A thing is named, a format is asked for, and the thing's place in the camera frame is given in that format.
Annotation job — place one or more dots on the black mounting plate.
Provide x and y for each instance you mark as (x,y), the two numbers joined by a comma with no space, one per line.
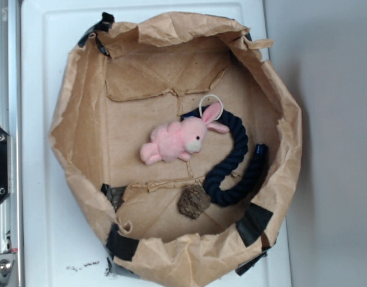
(4,164)

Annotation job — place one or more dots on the pink plush bunny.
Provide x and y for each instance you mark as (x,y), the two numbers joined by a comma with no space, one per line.
(182,139)

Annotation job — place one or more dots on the white plastic tray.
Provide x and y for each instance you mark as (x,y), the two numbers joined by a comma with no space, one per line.
(60,248)

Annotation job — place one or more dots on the aluminium frame rail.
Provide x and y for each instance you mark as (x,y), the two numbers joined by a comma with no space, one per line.
(11,235)

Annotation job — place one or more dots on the brown rough rock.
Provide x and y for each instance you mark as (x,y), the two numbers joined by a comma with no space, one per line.
(194,201)

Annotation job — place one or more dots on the brown paper bag bin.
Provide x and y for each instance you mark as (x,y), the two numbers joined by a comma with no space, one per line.
(123,80)

